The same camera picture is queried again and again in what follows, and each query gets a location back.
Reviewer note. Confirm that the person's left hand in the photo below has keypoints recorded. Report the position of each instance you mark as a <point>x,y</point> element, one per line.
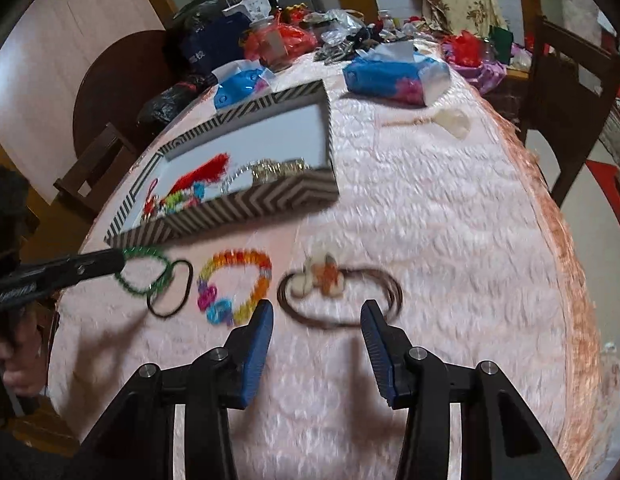
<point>17,365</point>

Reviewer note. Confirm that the red and purple cloth pile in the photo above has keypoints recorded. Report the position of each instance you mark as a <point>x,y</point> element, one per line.
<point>470,55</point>

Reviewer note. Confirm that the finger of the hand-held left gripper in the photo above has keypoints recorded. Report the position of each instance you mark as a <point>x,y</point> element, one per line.
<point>65,271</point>

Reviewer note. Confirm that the pink fluffy tablecloth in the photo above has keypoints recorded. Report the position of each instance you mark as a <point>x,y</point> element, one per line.
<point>440,260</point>

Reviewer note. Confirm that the dark wooden chair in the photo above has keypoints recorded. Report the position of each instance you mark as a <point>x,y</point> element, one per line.
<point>575,75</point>

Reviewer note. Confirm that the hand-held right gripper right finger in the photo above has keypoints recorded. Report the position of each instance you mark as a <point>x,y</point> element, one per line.
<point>377,355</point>

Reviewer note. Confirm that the red tassel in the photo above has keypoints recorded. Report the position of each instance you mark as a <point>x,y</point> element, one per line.
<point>205,172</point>

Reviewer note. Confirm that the small blue tissue pack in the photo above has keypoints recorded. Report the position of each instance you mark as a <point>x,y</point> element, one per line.
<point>240,85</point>

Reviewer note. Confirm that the chevron striped jewelry box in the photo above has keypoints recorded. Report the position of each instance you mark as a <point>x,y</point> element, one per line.
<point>250,205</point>

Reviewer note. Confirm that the dark blue bag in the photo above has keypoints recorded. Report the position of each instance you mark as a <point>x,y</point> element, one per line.
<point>210,42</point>

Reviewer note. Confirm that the black plastic bag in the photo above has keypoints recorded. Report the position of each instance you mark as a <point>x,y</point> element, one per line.
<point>165,102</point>

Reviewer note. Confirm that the large blue tissue pack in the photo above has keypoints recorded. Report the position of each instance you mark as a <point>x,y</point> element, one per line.
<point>385,77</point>

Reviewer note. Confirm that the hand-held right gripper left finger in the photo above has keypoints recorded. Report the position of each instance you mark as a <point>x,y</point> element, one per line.
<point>255,355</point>

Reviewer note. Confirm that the red plastic bag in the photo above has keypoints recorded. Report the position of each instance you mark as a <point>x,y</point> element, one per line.
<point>295,40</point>

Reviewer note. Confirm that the brown wooden chair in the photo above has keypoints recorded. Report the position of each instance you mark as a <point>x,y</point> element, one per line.
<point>95,160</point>

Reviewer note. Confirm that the white paper bag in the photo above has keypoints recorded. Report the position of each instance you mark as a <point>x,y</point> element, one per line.
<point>250,7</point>

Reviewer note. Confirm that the round brown tabletop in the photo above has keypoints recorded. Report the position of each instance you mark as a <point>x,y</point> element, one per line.
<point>120,75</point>

